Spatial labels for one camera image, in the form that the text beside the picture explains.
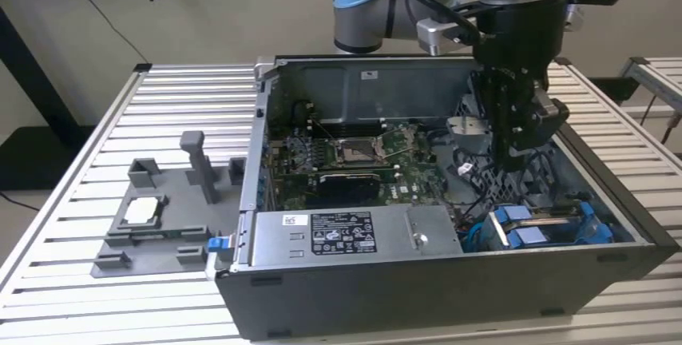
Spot black wire with white tag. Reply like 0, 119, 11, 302
450, 148, 480, 218

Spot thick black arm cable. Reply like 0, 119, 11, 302
358, 0, 482, 42

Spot grey metal bracket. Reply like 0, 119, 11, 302
444, 115, 493, 150

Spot black graphics card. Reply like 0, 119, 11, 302
316, 171, 384, 208

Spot black and grey PC case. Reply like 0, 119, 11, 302
214, 52, 682, 342

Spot black lattice plastic panel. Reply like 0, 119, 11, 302
454, 149, 539, 222

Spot black stand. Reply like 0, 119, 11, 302
0, 5, 97, 191

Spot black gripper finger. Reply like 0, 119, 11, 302
486, 71, 533, 173
511, 89, 569, 161

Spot thin metal locking lever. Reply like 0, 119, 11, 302
309, 118, 340, 142

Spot blue wire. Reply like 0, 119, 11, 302
460, 219, 488, 252

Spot silver power supply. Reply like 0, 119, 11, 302
249, 205, 464, 268

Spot green motherboard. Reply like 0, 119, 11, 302
268, 121, 458, 210

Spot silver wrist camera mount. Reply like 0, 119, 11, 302
414, 17, 464, 57

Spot RAM slots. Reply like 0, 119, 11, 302
310, 117, 421, 138

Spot silver CPU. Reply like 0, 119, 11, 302
122, 197, 161, 224

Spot CPU socket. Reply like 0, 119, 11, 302
329, 137, 384, 166

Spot black disk wire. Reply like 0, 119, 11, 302
524, 147, 563, 186

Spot grey parts rack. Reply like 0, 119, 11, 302
89, 130, 250, 280

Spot metal slat table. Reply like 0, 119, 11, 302
616, 56, 682, 117

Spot metal socket cover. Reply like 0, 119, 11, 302
373, 127, 420, 159

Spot grey metal disk bay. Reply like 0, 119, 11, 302
486, 200, 616, 251

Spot blue case latch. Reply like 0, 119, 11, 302
204, 236, 228, 256

